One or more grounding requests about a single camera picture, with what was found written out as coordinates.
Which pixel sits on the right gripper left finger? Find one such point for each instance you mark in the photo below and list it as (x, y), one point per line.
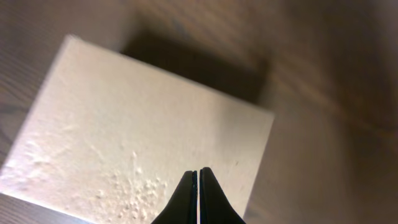
(182, 206)

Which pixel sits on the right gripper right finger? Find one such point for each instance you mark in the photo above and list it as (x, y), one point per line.
(214, 205)

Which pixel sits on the cardboard box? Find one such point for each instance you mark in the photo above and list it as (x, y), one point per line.
(108, 138)

